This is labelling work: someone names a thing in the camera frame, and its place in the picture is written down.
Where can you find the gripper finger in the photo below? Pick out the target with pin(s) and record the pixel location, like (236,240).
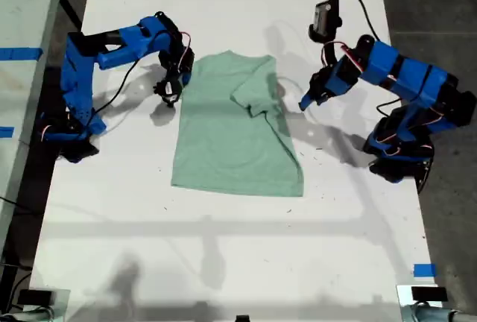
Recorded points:
(306,101)
(322,97)

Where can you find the pale green T-shirt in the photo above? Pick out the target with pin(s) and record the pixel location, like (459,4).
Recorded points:
(231,132)

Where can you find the blue and black robot arm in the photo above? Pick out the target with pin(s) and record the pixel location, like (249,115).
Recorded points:
(410,76)
(78,76)

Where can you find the long blue tape strip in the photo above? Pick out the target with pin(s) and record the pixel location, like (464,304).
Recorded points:
(20,54)

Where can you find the pale side table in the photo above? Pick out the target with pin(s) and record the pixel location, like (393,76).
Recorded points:
(22,9)

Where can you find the short blue tape strip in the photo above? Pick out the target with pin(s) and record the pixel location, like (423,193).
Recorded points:
(6,132)

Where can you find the square blue tape piece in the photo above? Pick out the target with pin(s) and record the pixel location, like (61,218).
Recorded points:
(425,270)

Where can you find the shiny metal plate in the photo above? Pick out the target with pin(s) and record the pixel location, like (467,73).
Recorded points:
(59,305)
(404,299)

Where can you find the small black box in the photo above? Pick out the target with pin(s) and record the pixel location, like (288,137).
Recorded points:
(35,296)
(428,294)
(242,318)

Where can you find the black camera stalk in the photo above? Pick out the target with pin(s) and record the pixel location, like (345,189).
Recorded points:
(328,53)

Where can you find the black camera box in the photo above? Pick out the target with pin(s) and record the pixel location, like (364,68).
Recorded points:
(325,20)
(169,91)

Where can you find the black table frame leg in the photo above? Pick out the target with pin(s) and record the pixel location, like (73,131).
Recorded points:
(72,5)

